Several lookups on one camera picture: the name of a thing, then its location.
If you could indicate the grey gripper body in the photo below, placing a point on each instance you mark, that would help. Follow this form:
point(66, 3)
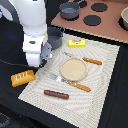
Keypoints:
point(45, 53)

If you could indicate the yellow toy butter block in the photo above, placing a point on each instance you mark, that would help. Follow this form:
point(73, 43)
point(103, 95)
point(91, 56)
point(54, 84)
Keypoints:
point(76, 43)

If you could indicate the brown toy sausage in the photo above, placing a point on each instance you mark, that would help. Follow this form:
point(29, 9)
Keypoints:
point(56, 94)

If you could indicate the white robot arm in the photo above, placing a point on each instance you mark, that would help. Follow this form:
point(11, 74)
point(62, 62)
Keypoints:
point(31, 14)

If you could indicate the grey pot near mat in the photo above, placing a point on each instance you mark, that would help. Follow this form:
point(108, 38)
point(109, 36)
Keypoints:
point(55, 36)

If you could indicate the round wooden plate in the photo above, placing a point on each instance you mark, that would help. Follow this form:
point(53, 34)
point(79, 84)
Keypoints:
point(74, 69)

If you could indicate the orange toy bread loaf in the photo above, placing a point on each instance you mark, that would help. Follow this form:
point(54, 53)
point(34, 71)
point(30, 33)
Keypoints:
point(22, 78)

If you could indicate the beige woven placemat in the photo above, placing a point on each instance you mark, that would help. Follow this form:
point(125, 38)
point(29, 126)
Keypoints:
point(82, 109)

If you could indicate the grey pot on stove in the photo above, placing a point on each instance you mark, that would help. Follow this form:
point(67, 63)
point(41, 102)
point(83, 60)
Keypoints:
point(70, 10)

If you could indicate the beige bowl on stove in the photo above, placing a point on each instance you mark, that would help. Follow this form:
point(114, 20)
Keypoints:
point(124, 15)

